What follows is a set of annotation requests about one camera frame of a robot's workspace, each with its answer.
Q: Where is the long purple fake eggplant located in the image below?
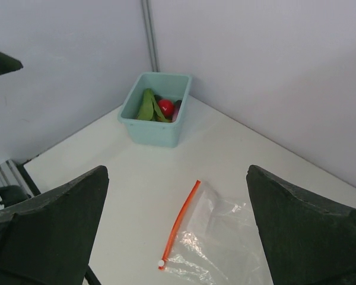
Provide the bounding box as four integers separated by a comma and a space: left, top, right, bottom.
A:
171, 100, 182, 122

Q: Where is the green fake leaf vegetable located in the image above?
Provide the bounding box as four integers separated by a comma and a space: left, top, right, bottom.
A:
136, 88, 171, 123

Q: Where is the clear zip top bag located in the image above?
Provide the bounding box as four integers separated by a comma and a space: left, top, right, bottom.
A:
158, 180, 273, 284

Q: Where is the teal plastic bin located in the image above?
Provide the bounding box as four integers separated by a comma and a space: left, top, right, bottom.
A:
118, 72, 192, 147

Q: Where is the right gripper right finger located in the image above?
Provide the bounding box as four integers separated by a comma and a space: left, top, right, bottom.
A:
246, 165, 356, 284

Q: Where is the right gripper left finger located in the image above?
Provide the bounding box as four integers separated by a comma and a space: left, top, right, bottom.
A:
0, 166, 109, 284

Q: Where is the red fake apple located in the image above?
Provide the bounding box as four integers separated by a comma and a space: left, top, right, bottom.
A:
157, 99, 174, 117

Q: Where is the aluminium mounting rail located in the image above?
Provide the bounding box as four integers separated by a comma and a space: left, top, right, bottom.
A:
0, 160, 34, 197

